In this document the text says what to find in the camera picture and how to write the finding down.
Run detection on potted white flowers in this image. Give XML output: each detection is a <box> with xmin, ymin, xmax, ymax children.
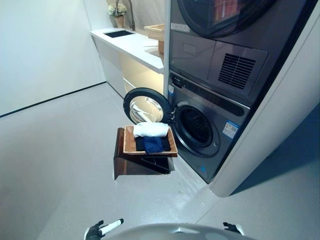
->
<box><xmin>107</xmin><ymin>2</ymin><xmax>128</xmax><ymax>28</ymax></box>

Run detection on white cloth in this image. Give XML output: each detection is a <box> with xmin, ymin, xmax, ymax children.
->
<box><xmin>133</xmin><ymin>121</ymin><xmax>170</xmax><ymax>139</ymax></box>

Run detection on bronze curved faucet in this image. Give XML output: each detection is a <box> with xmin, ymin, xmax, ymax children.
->
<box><xmin>115</xmin><ymin>0</ymin><xmax>136</xmax><ymax>31</ymax></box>

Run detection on white counter cabinet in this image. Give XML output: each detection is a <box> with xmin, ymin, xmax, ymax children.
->
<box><xmin>90</xmin><ymin>27</ymin><xmax>166</xmax><ymax>101</ymax></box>

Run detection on round washing machine door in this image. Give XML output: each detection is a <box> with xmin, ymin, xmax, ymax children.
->
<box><xmin>122</xmin><ymin>87</ymin><xmax>176</xmax><ymax>127</ymax></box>

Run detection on grey stacked dryer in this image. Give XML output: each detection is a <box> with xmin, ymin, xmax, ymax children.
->
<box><xmin>169</xmin><ymin>0</ymin><xmax>278</xmax><ymax>98</ymax></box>

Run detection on glossy brown stand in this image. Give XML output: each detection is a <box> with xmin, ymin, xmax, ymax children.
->
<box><xmin>113</xmin><ymin>126</ymin><xmax>176</xmax><ymax>181</ymax></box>

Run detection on blue cloth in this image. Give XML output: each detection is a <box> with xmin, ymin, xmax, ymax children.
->
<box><xmin>143</xmin><ymin>136</ymin><xmax>163</xmax><ymax>154</ymax></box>

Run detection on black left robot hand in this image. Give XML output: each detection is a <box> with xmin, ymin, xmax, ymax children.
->
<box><xmin>84</xmin><ymin>218</ymin><xmax>125</xmax><ymax>240</ymax></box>

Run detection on black cloth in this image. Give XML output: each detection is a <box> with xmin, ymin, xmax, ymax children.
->
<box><xmin>134</xmin><ymin>136</ymin><xmax>172</xmax><ymax>153</ymax></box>

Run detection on grey front-load washing machine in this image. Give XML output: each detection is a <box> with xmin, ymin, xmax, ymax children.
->
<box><xmin>166</xmin><ymin>69</ymin><xmax>252</xmax><ymax>185</ymax></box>

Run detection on small wicker tray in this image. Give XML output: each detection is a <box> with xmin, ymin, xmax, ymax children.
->
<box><xmin>144</xmin><ymin>24</ymin><xmax>165</xmax><ymax>41</ymax></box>

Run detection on rectangular wicker laundry basket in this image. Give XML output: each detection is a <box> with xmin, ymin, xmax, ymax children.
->
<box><xmin>122</xmin><ymin>124</ymin><xmax>179</xmax><ymax>158</ymax></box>

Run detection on white appliance cabinet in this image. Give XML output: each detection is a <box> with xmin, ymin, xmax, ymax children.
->
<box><xmin>163</xmin><ymin>0</ymin><xmax>320</xmax><ymax>199</ymax></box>

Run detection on silver robot torso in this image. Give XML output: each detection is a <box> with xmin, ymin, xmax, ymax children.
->
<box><xmin>107</xmin><ymin>223</ymin><xmax>258</xmax><ymax>240</ymax></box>

